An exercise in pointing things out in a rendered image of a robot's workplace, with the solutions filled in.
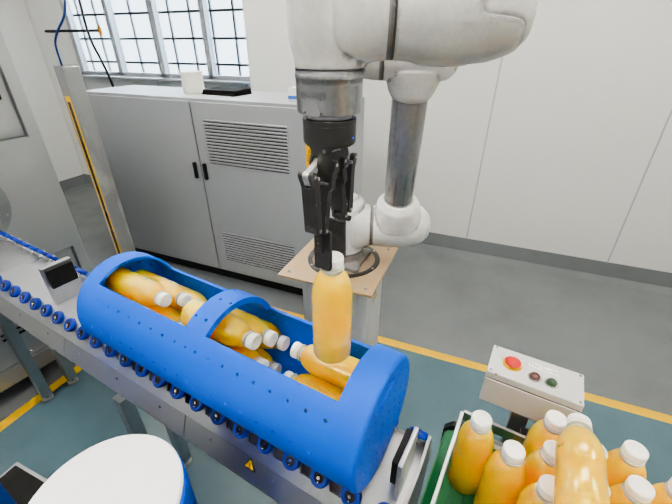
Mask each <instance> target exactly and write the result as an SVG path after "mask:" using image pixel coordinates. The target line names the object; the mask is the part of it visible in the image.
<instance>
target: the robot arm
mask: <svg viewBox="0 0 672 504"><path fill-rule="evenodd" d="M537 5H538V0H286V21H287V32H288V39H289V44H290V47H291V50H292V53H293V58H294V64H295V79H296V99H297V111H298V112H299V113H300V114H303V115H306V116H303V141H304V143H305V144H306V145H308V146H309V148H310V149H311V154H310V159H309V165H310V166H309V167H308V168H307V170H306V171H302V170H300V171H299V172H298V179H299V182H300V185H301V191H302V203H303V215H304V227H305V232H308V233H312V234H314V248H313V249H314V260H315V267H317V268H321V269H324V270H327V271H330V270H332V251H338V252H340V253H342V254H343V256H344V263H343V265H344V267H345V268H344V270H345V271H348V272H351V273H354V274H356V273H358V272H359V268H360V267H361V265H362V264H363V262H364V261H365V259H366V258H367V257H368V256H369V255H370V254H371V250H370V249H367V248H363V247H365V246H368V245H375V246H384V247H405V246H411V245H415V244H418V243H420V242H422V241H423V240H424V239H426V238H427V236H428V234H429V230H430V216H429V214H428V212H427V211H426V210H425V209H424V208H423V207H421V206H419V201H418V199H417V198H416V197H415V196H414V195H413V194H414V188H415V181H416V175H417V168H418V162H419V155H420V148H421V144H422V138H423V131H424V125H425V118H426V112H427V105H428V100H429V99H430V98H431V97H432V95H433V94H434V93H435V90H436V88H437V87H438V85H439V83H440V82H441V81H446V80H448V79H449V78H450V77H452V76H453V75H454V73H455V72H456V70H457V69H458V67H459V66H465V65H468V64H478V63H485V62H489V61H492V60H495V59H498V58H501V57H503V56H506V55H508V54H510V53H512V52H513V51H515V50H516V49H517V48H518V46H519V45H520V44H522V43H523V42H524V41H525V40H526V38H527V37H528V35H529V33H530V31H531V29H532V26H533V22H534V19H535V15H536V10H537ZM363 79H369V80H378V81H386V82H387V86H388V91H389V93H390V95H391V97H392V104H391V117H390V130H389V142H388V155H387V168H386V181H385V193H383V194H382V195H381V196H380V197H379V199H378V201H377V204H376V205H369V204H366V203H365V201H364V199H363V198H362V197H361V196H360V195H358V194H356V193H354V176H355V165H356V161H357V153H353V152H349V149H348V147H350V146H352V145H353V144H354V143H355V142H356V122H357V117H356V116H354V115H356V114H359V113H360V112H361V111H362V93H363ZM320 182H323V183H320ZM325 183H328V184H325Z"/></svg>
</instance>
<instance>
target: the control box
mask: <svg viewBox="0 0 672 504"><path fill-rule="evenodd" d="M507 356H514V357H516V358H518V359H519V360H520V361H521V367H519V368H513V367H510V366H508V365H507V364H506V362H505V358H506V357H507ZM529 362H530V363H529ZM531 363H533V364H532V365H531ZM534 364H535V366H534ZM536 366H537V367H538V366H539V367H538V368H537V367H536ZM540 366H541V367H540ZM542 367H543V368H542ZM545 370H546V371H545ZM550 370H551V371H552V372H553V371H554V372H555V371H556V372H557V375H556V372H555V374H554V373H552V372H551V371H550ZM548 371H550V372H548ZM531 372H537V373H538V374H539V375H540V380H538V381H535V380H533V379H531V378H530V373H531ZM558 372H559V374H560V375H559V374H558ZM548 378H554V379H555V380H556V381H557V382H558V385H557V386H556V387H552V386H550V385H548V384H547V382H546V381H547V379H548ZM479 398H480V399H482V400H485V401H487V402H490V403H492V404H495V405H497V406H500V407H502V408H504V409H507V410H509V411H512V412H514V413H517V414H519V415H522V416H524V417H527V418H529V419H531V420H534V421H536V422H537V421H539V420H541V419H543V418H544V417H545V416H546V413H547V412H548V411H550V410H556V411H559V412H561V413H562V414H564V415H565V416H566V418H567V417H568V415H570V414H572V413H581V412H582V410H583V408H584V375H582V374H579V373H576V372H573V371H570V370H567V369H564V368H561V367H558V366H555V365H552V364H549V363H546V362H543V361H541V360H538V359H535V358H532V357H529V356H526V355H523V354H520V353H517V352H514V351H511V350H508V349H505V348H502V347H499V346H496V345H494V347H493V350H492V354H491V357H490V360H489V364H488V367H487V371H486V374H485V378H484V381H483V385H482V388H481V392H480V395H479Z"/></svg>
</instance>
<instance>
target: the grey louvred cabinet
mask: <svg viewBox="0 0 672 504"><path fill-rule="evenodd" d="M86 91H87V95H88V98H89V101H90V104H91V108H92V111H93V114H94V117H95V121H96V124H97V127H98V130H99V134H100V137H101V140H102V143H103V147H104V150H105V153H106V156H107V160H108V163H109V166H110V169H111V172H112V176H113V179H114V182H115V185H116V189H117V192H118V195H119V198H120V202H121V205H122V208H123V211H124V215H125V218H126V221H127V224H128V228H129V231H130V234H131V237H132V241H133V244H134V247H135V250H136V252H143V253H147V254H149V255H152V256H154V257H157V258H160V259H162V260H164V261H168V262H172V263H176V264H180V265H184V266H188V267H192V268H196V269H200V270H204V271H208V272H212V273H216V274H220V275H223V276H227V277H231V278H235V279H239V280H243V281H247V282H251V283H255V284H259V285H263V286H267V287H271V288H275V289H279V290H283V291H287V292H290V293H294V294H298V295H302V296H303V287H302V282H301V281H297V280H293V279H289V278H285V277H281V276H277V274H278V273H279V272H280V271H281V270H282V269H283V268H284V267H285V266H286V265H287V264H288V263H289V262H290V261H291V260H292V259H293V258H294V257H295V256H296V255H297V254H298V253H299V252H300V251H301V250H302V249H303V248H304V247H305V246H306V245H307V244H308V243H309V242H310V241H311V240H312V239H313V238H314V234H312V233H308V232H305V227H304V215H303V203H302V191H301V185H300V182H299V179H298V172H299V171H300V170H302V171H306V170H307V168H308V167H309V166H310V165H309V159H310V154H311V149H310V148H309V146H308V145H306V144H305V143H304V141H303V116H306V115H303V114H300V113H299V112H298V111H297V101H288V93H280V92H261V91H251V92H252V94H247V95H241V96H235V97H231V96H218V95H206V94H185V93H184V91H183V87H164V86H144V85H128V86H119V87H110V88H101V89H92V90H86ZM364 102H365V97H362V111H361V112H360V113H359V114H356V115H354V116H356V117H357V122H356V142H355V143H354V144H353V145H352V146H350V147H348V149H349V152H353V153H357V161H356V165H355V176H354V193H356V194H358V195H360V196H361V186H362V158H363V130H364Z"/></svg>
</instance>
